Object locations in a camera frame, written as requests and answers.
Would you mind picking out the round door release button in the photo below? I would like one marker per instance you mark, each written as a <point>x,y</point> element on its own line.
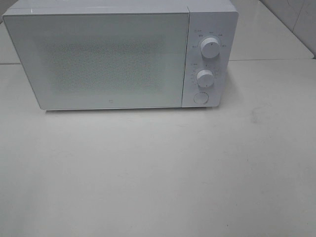
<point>201,98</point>

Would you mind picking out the white microwave knob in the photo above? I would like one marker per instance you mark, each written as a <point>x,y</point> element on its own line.
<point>205,78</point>
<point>210,47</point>

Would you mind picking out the white microwave door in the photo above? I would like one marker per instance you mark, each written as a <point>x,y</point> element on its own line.
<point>102,61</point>

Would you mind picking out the white microwave oven body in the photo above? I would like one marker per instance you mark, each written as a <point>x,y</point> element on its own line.
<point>216,18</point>

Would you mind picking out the white adjacent table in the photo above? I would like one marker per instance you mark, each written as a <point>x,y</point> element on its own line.
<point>260,35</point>

